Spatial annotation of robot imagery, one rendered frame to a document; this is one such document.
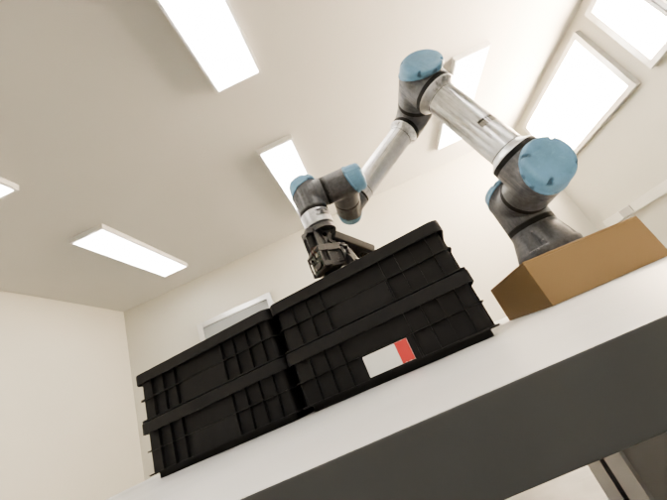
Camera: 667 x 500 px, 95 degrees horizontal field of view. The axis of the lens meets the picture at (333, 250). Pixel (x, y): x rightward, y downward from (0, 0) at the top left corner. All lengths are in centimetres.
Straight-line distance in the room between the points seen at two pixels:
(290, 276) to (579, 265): 365
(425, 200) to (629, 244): 358
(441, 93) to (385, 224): 334
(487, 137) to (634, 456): 72
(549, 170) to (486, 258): 339
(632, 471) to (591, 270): 62
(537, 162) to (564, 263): 23
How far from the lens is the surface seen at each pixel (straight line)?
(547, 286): 80
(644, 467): 26
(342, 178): 78
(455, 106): 92
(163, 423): 87
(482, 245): 421
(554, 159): 82
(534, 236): 90
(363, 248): 76
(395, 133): 102
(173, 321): 487
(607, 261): 87
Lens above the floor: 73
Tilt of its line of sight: 22 degrees up
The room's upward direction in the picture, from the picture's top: 24 degrees counter-clockwise
